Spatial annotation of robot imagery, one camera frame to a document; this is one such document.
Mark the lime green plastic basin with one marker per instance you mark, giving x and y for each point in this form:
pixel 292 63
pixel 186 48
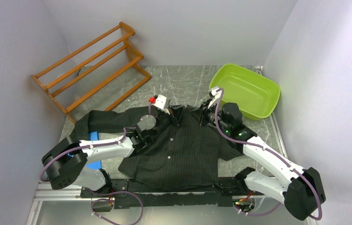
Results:
pixel 256 95

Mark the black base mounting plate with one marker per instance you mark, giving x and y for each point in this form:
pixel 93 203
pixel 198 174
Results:
pixel 189 200

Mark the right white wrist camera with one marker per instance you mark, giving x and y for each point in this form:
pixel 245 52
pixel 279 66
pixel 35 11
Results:
pixel 215 94

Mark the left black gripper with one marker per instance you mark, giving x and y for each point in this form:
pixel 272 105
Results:
pixel 170 115

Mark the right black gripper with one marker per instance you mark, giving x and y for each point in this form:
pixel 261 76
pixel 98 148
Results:
pixel 204 111

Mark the aluminium frame rail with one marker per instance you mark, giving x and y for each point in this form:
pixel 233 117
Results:
pixel 72 192

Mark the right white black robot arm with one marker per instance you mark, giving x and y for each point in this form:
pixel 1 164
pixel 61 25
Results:
pixel 300 190

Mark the orange wooden shoe rack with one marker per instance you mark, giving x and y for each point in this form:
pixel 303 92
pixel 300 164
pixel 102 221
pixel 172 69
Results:
pixel 105 71

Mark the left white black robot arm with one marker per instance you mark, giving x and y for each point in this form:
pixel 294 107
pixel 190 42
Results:
pixel 67 163

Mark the black pinstriped shirt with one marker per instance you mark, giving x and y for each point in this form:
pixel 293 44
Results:
pixel 181 157

